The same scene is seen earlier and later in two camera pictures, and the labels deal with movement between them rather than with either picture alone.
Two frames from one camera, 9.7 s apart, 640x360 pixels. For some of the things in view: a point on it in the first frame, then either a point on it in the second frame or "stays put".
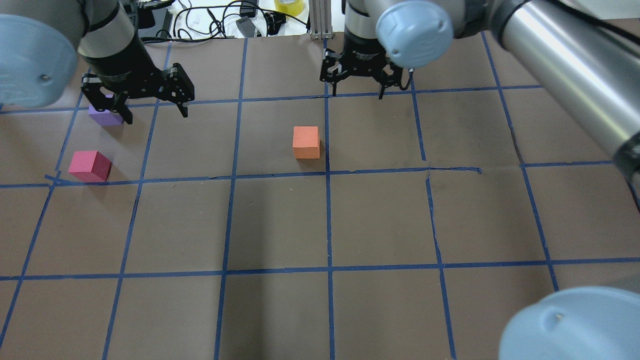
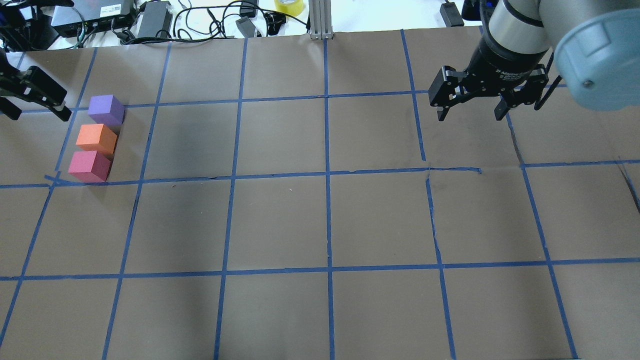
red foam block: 90,166 stays put
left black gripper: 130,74 → 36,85
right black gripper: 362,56 → 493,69
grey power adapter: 246,26 stays put
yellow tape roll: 293,7 stays put
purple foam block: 105,117 stays put
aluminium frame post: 320,19 stays put
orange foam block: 306,143 → 96,137
